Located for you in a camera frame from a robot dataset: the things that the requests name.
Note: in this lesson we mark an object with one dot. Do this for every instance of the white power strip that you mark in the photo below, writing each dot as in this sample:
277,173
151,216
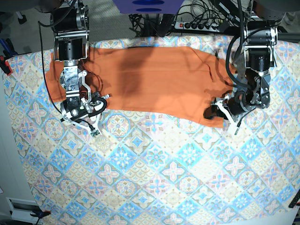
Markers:
197,26

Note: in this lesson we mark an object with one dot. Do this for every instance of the red clamp left edge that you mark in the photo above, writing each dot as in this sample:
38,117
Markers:
4,65

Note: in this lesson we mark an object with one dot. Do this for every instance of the blue clamp bottom left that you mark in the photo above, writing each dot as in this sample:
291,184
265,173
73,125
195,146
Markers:
40,214

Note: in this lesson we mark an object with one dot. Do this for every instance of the patterned tile tablecloth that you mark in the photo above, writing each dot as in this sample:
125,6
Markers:
152,168

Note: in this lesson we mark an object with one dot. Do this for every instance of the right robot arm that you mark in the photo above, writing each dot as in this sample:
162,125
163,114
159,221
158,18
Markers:
70,26

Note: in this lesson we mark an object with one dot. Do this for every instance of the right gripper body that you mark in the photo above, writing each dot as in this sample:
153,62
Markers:
91,109

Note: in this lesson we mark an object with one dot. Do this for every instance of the black clamp right edge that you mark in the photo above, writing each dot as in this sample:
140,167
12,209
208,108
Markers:
294,201

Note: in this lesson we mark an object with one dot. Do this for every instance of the orange T-shirt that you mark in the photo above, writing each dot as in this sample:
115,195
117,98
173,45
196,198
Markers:
179,81

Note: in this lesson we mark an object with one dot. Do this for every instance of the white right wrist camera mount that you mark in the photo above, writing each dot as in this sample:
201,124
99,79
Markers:
89,124

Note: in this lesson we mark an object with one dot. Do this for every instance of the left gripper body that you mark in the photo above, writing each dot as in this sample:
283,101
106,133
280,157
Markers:
240,104

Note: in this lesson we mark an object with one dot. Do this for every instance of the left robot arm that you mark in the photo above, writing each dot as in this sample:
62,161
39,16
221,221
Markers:
258,36

